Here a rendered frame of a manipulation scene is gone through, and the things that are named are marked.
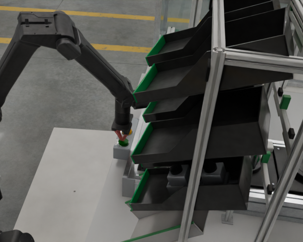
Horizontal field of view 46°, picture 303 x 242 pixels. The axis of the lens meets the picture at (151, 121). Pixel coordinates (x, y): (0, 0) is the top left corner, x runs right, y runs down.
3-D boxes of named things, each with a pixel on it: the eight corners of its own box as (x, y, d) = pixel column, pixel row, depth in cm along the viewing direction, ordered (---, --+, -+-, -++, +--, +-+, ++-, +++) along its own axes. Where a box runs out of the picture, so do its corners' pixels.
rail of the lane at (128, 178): (121, 196, 132) (122, 175, 125) (155, 77, 202) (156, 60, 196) (136, 198, 132) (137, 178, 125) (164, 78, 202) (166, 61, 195)
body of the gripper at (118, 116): (133, 117, 139) (133, 102, 134) (128, 134, 131) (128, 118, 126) (117, 115, 139) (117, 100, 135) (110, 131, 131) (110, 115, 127)
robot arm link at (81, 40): (44, 16, 91) (50, 49, 86) (63, 6, 89) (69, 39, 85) (118, 86, 128) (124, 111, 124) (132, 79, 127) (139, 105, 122)
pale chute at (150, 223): (123, 255, 99) (113, 245, 98) (139, 218, 109) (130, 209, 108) (203, 235, 83) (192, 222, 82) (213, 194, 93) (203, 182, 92)
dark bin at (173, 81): (136, 104, 67) (121, 70, 64) (157, 73, 77) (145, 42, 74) (293, 79, 55) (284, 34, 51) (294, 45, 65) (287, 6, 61)
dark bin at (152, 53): (148, 66, 79) (136, 36, 76) (165, 43, 89) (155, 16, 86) (279, 39, 67) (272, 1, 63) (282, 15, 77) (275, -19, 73)
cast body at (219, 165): (202, 195, 82) (194, 172, 79) (206, 182, 86) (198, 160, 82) (238, 194, 78) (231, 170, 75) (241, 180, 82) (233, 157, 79)
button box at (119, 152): (112, 158, 142) (112, 147, 138) (123, 127, 159) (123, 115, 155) (130, 161, 141) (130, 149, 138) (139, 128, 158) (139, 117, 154)
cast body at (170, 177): (170, 196, 86) (160, 174, 83) (174, 183, 89) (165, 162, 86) (202, 195, 82) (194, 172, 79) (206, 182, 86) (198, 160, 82)
